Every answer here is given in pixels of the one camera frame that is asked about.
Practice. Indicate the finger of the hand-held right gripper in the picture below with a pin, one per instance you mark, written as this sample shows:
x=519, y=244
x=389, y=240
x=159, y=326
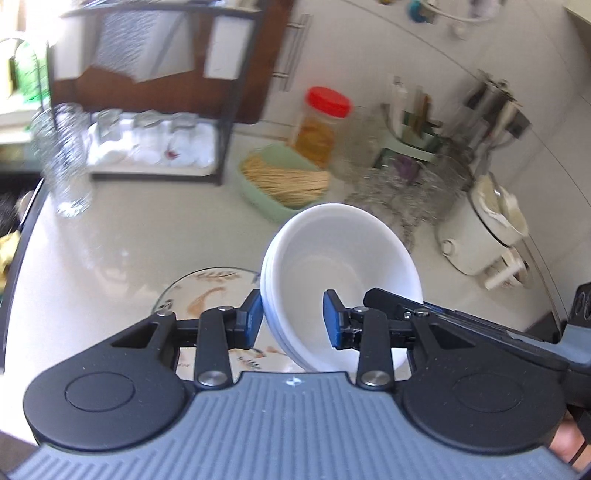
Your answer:
x=392, y=302

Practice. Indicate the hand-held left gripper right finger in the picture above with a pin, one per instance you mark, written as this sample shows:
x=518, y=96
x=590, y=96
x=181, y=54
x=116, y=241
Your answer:
x=331, y=323

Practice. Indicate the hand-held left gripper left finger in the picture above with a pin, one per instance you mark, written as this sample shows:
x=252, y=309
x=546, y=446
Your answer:
x=255, y=323

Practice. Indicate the white bowl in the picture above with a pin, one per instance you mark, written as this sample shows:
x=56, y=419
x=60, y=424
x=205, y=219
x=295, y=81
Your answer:
x=287, y=345
x=271, y=302
x=351, y=249

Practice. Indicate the floral ceramic plate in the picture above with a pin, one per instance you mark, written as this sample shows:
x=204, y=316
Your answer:
x=207, y=295

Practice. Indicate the person's right forearm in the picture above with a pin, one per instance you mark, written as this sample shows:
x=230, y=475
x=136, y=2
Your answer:
x=568, y=438

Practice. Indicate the white rice cooker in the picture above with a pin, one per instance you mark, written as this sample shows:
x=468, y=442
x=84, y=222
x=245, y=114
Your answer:
x=466, y=235

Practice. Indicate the green plastic basket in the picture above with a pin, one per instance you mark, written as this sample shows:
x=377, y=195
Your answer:
x=258, y=203

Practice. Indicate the enoki mushrooms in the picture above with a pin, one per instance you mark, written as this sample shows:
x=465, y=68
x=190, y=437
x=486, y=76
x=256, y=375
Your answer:
x=291, y=182

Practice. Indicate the clear plastic container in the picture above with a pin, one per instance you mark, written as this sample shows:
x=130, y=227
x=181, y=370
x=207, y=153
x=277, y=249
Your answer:
x=360, y=147

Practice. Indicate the green utensil holder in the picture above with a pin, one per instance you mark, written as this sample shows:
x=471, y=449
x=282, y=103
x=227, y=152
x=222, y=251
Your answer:
x=415, y=145

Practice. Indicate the oil jar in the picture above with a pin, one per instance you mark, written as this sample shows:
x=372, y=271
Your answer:
x=318, y=134

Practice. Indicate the black metal rack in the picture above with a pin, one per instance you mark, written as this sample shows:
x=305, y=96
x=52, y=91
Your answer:
x=224, y=138

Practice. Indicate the clear drinking glass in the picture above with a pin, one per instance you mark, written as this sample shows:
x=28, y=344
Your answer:
x=110, y=134
x=147, y=136
x=184, y=136

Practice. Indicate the textured glass mug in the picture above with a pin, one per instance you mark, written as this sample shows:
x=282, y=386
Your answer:
x=64, y=161

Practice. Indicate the yellow cloth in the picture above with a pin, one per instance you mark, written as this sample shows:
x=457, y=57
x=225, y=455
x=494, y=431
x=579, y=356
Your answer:
x=8, y=254

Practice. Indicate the brown wooden cutting board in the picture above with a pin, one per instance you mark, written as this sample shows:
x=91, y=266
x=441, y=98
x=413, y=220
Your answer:
x=272, y=55

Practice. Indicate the white plastic board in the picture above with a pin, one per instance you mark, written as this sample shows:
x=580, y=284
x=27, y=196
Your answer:
x=226, y=48

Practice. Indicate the green bottle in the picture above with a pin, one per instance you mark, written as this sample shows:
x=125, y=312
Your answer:
x=27, y=74

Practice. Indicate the wall utensil rack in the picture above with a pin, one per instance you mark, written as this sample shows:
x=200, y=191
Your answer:
x=494, y=106

